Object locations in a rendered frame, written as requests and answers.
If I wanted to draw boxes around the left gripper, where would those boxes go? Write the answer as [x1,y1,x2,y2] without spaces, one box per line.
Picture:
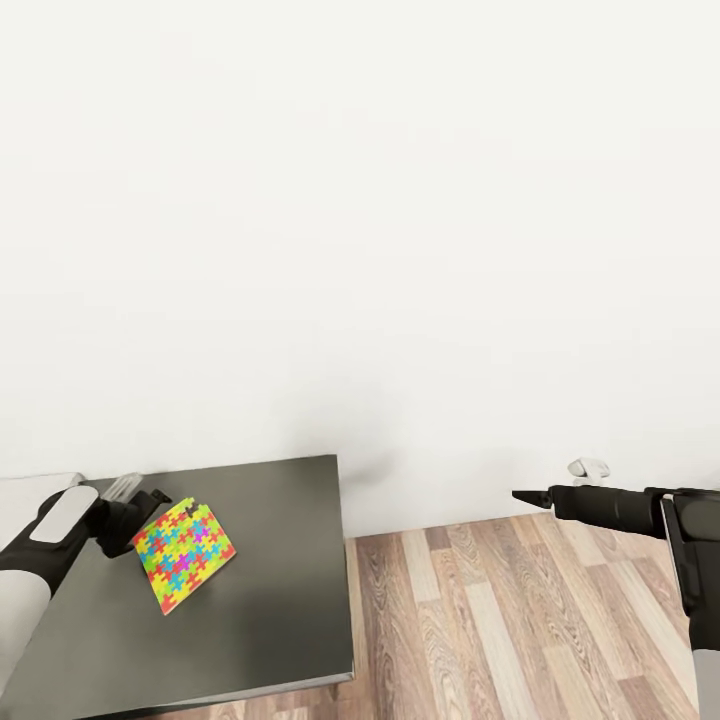
[94,489,173,557]

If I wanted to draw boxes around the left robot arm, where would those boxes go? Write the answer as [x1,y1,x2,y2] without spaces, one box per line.
[0,471,173,694]

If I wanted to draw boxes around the jigsaw puzzle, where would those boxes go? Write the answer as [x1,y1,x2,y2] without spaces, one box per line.
[132,498,237,615]

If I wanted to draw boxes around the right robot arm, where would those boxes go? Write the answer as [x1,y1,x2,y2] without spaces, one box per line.
[512,457,720,720]

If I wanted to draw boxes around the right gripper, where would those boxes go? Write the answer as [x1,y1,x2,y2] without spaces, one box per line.
[512,485,627,532]

